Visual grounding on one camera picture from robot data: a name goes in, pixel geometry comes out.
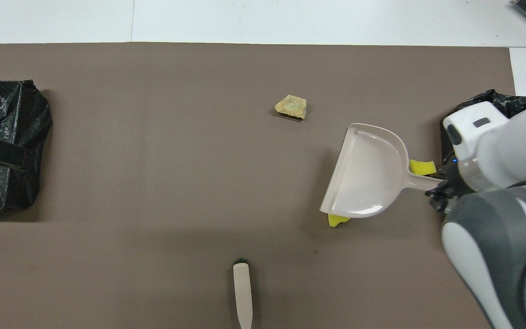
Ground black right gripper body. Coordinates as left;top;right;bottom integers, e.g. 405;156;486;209
446;158;464;213

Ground yellow wedge sponge piece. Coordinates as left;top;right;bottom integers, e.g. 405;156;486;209
409;159;437;176

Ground beige plastic dustpan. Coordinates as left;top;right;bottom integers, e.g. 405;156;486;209
319;122;444;219

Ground pale bread chunk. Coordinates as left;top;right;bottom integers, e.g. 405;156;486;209
274;94;308;120

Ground beige brush with black bristles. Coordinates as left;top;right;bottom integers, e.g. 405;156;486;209
233;258;253;329

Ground black bag lined trash bin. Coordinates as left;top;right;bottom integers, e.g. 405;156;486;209
0;80;53;213
440;89;526;167

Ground brown table mat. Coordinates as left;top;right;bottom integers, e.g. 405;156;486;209
0;42;517;329

